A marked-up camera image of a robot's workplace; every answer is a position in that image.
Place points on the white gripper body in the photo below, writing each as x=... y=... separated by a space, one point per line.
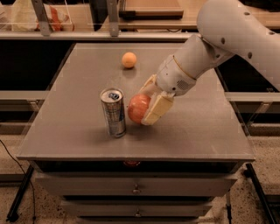
x=174 y=76

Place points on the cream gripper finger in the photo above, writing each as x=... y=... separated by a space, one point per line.
x=159 y=105
x=149 y=87

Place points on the red apple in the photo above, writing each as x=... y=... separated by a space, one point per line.
x=138 y=106

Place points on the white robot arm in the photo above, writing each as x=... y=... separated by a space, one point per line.
x=226 y=28

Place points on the silver blue redbull can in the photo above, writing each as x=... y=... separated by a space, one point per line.
x=113 y=110

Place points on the orange fruit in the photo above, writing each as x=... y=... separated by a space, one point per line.
x=129 y=59

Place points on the red object inside cabinet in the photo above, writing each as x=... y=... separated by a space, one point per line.
x=131 y=163

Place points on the grey drawer cabinet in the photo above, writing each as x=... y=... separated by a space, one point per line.
x=90 y=146

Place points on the orange white plastic bag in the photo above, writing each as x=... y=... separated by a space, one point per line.
x=58 y=19

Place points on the upper drawer with knob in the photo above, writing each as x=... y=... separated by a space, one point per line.
x=194 y=186

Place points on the drawer with knob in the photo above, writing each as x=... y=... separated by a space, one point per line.
x=194 y=186
x=136 y=209

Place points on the lower drawer with knob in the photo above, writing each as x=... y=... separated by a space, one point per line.
x=136 y=209

